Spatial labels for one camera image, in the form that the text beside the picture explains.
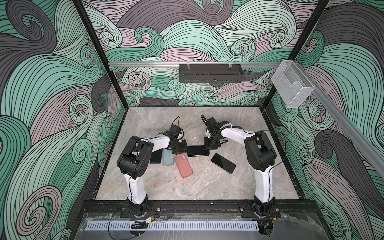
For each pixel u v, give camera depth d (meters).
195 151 0.94
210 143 0.85
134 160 0.51
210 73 1.00
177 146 0.83
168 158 0.91
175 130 0.80
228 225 0.70
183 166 0.89
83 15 0.73
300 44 0.83
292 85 0.78
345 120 0.60
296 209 0.74
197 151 0.95
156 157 0.91
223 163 0.92
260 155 0.53
